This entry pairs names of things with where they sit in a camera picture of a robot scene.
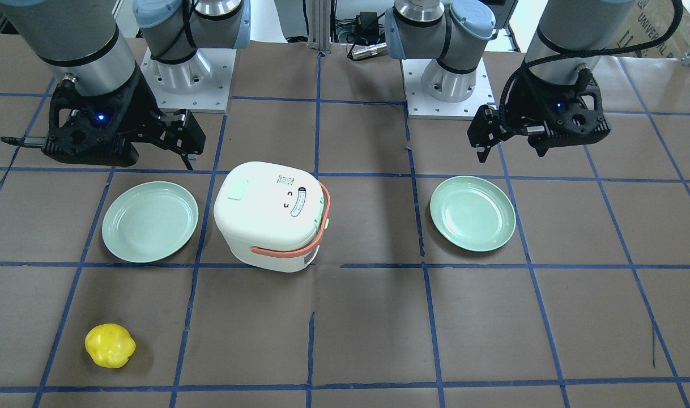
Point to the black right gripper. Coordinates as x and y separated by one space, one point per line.
143 106

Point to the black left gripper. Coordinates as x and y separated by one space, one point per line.
522 106

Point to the green plate near right arm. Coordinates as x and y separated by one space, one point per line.
150 222

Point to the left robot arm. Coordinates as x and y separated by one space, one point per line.
570 34

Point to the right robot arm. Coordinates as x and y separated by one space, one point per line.
81 39

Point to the green plate near left arm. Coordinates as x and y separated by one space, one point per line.
472 213

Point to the yellow toy bell pepper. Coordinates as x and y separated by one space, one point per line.
109 345

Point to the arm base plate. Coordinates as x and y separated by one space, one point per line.
435 93
201 84

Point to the white rice cooker orange handle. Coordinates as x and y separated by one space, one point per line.
272 216

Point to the aluminium frame post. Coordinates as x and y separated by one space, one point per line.
319 21

